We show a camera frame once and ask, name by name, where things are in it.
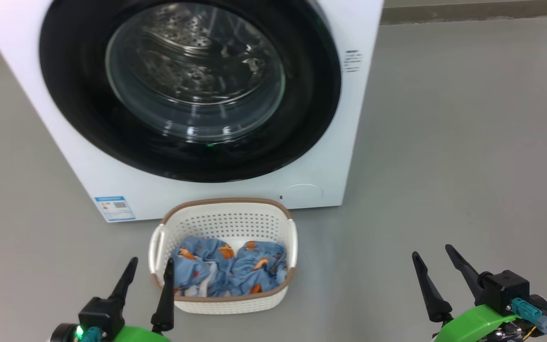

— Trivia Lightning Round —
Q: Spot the white front-load washing machine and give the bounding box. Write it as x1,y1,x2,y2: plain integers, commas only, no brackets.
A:
0,0,384,223

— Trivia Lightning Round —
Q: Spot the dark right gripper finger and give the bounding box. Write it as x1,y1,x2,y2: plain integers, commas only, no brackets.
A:
412,252,454,324
445,244,486,305

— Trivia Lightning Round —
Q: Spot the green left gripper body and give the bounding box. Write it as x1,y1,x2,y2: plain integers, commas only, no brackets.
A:
112,324,170,342

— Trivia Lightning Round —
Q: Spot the blue energy label sticker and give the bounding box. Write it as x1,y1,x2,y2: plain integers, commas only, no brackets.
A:
94,196,136,222

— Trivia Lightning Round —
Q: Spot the white perforated brown-rimmed laundry basket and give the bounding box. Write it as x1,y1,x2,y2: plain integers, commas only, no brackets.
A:
148,198,298,315

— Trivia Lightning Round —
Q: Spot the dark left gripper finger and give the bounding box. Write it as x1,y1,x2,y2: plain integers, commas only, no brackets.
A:
151,258,176,333
107,257,139,305

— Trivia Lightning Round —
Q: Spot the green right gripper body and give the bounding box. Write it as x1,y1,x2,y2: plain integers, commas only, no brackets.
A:
433,304,538,342

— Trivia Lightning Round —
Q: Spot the teal right camera connector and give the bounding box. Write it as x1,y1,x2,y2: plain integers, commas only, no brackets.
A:
511,298,547,334

